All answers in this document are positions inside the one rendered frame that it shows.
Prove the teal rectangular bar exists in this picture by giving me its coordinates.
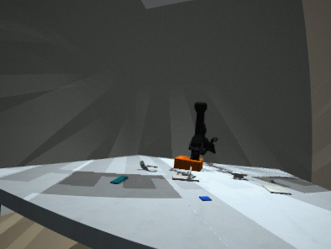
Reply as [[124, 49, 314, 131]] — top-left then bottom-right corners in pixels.
[[110, 176, 128, 184]]

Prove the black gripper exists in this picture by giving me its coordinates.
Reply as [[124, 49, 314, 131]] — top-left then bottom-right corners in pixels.
[[200, 137, 218, 156]]

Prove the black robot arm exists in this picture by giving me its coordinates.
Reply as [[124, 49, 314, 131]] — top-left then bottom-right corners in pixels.
[[189, 101, 208, 161]]

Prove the blue flat plate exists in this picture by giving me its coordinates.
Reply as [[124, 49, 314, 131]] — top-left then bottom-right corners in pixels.
[[199, 196, 212, 201]]

